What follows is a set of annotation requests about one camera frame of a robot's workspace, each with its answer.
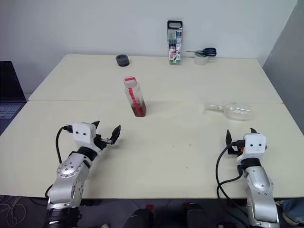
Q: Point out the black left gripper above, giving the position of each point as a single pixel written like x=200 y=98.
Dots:
x=101 y=142

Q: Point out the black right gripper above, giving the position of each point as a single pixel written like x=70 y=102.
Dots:
x=231 y=150

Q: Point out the clear bottle with red contents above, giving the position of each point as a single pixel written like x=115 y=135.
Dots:
x=136 y=99

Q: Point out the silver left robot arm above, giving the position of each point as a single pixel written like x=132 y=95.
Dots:
x=69 y=171

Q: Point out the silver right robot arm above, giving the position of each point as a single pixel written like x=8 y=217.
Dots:
x=260 y=187

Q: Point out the clear tape roll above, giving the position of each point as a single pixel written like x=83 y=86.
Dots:
x=200 y=59

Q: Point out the blue jeans leg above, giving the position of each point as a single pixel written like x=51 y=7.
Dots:
x=294 y=207

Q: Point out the grey sneaker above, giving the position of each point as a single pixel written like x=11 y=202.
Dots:
x=291 y=219

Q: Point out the dark laptop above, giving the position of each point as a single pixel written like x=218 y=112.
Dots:
x=9 y=90

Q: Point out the marker pen pack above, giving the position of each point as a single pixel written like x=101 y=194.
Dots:
x=174 y=45

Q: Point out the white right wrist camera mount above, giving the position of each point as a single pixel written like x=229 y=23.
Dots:
x=255 y=145

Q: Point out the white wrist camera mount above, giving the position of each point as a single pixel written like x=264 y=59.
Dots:
x=82 y=133
x=255 y=145

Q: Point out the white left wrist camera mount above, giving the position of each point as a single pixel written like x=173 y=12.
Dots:
x=82 y=133

